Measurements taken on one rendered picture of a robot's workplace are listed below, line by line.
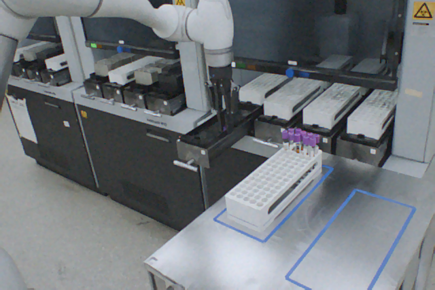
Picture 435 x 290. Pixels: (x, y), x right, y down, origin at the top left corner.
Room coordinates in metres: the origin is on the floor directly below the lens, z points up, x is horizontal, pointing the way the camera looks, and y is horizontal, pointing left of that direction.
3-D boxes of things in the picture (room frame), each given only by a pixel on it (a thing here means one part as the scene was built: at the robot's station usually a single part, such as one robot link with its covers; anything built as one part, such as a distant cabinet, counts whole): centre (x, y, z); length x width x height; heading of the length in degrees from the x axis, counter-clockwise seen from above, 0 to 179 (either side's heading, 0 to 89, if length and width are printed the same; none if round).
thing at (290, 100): (1.40, -0.31, 0.83); 0.30 x 0.10 x 0.06; 140
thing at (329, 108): (1.30, -0.42, 0.83); 0.30 x 0.10 x 0.06; 140
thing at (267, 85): (1.55, -0.23, 0.83); 0.30 x 0.10 x 0.06; 140
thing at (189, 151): (1.41, -0.12, 0.78); 0.73 x 0.14 x 0.09; 140
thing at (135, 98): (1.96, 0.15, 0.78); 0.73 x 0.14 x 0.09; 140
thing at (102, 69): (1.97, 0.53, 0.85); 0.12 x 0.02 x 0.06; 50
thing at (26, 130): (2.47, 1.28, 0.43); 0.27 x 0.02 x 0.36; 50
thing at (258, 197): (0.84, -0.14, 0.85); 0.30 x 0.10 x 0.06; 138
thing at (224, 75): (1.24, -0.03, 1.00); 0.08 x 0.07 x 0.09; 50
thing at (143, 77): (1.78, 0.30, 0.85); 0.12 x 0.02 x 0.06; 51
